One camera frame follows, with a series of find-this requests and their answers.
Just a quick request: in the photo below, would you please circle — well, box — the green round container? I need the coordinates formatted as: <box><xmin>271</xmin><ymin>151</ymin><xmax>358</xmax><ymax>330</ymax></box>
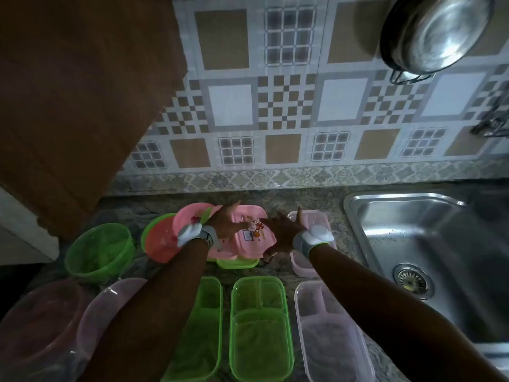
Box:
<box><xmin>65</xmin><ymin>223</ymin><xmax>136</xmax><ymax>284</ymax></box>

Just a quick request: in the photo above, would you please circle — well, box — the orange round lid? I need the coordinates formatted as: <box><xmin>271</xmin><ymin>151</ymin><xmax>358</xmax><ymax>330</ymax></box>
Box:
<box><xmin>144</xmin><ymin>216</ymin><xmax>188</xmax><ymax>264</ymax></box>

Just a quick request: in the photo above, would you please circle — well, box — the person's left hand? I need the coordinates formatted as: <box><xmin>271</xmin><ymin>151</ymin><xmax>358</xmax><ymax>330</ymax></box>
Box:
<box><xmin>205</xmin><ymin>201</ymin><xmax>259</xmax><ymax>240</ymax></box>

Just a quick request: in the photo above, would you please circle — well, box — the white grey wrist tracker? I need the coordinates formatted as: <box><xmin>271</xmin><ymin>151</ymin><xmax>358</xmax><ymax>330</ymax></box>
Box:
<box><xmin>177</xmin><ymin>222</ymin><xmax>220</xmax><ymax>253</ymax></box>
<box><xmin>292</xmin><ymin>224</ymin><xmax>334</xmax><ymax>259</ymax></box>

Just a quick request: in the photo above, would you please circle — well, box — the steel faucet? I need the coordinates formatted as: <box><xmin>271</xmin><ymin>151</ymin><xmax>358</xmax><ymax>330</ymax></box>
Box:
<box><xmin>470</xmin><ymin>91</ymin><xmax>509</xmax><ymax>139</ymax></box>

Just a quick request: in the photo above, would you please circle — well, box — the large green container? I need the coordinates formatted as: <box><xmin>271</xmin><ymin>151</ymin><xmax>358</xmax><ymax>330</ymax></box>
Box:
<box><xmin>229</xmin><ymin>275</ymin><xmax>294</xmax><ymax>382</ymax></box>
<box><xmin>161</xmin><ymin>276</ymin><xmax>223</xmax><ymax>382</ymax></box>

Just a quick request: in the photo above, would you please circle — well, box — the pink round lid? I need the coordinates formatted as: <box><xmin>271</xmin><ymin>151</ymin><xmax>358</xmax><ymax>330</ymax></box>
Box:
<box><xmin>172</xmin><ymin>202</ymin><xmax>215</xmax><ymax>239</ymax></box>

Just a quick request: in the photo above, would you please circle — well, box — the steel sink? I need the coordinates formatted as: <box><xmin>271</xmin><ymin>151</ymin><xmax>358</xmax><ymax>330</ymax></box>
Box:
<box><xmin>343</xmin><ymin>189</ymin><xmax>509</xmax><ymax>372</ymax></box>

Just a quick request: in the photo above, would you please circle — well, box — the pink round container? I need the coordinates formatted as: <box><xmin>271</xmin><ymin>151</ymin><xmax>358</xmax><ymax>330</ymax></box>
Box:
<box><xmin>75</xmin><ymin>277</ymin><xmax>150</xmax><ymax>367</ymax></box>
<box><xmin>0</xmin><ymin>279</ymin><xmax>86</xmax><ymax>382</ymax></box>

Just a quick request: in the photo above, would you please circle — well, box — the green round lid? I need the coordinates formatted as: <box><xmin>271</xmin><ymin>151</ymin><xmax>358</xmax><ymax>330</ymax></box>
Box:
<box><xmin>141</xmin><ymin>212</ymin><xmax>178</xmax><ymax>255</ymax></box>

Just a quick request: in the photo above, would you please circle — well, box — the person's left forearm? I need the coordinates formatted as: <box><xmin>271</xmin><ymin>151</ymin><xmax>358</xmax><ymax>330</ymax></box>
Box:
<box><xmin>77</xmin><ymin>239</ymin><xmax>210</xmax><ymax>382</ymax></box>

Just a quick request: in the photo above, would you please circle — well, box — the steel pan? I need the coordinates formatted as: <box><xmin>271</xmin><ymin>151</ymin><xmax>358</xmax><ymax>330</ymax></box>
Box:
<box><xmin>380</xmin><ymin>0</ymin><xmax>496</xmax><ymax>85</ymax></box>

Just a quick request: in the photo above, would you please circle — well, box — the person's right hand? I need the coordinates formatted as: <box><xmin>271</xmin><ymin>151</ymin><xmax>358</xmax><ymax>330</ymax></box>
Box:
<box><xmin>260</xmin><ymin>207</ymin><xmax>304</xmax><ymax>255</ymax></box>

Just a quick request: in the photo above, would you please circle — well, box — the steel sink drain strainer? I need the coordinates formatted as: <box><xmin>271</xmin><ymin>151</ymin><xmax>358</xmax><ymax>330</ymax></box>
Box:
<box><xmin>393</xmin><ymin>263</ymin><xmax>435</xmax><ymax>300</ymax></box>

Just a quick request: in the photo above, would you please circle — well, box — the wooden cabinet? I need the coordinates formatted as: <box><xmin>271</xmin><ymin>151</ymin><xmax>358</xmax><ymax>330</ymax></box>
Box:
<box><xmin>0</xmin><ymin>0</ymin><xmax>188</xmax><ymax>265</ymax></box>

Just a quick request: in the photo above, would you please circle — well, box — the person's right forearm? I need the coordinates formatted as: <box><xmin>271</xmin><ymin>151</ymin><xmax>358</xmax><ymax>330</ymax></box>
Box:
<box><xmin>308</xmin><ymin>243</ymin><xmax>508</xmax><ymax>382</ymax></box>

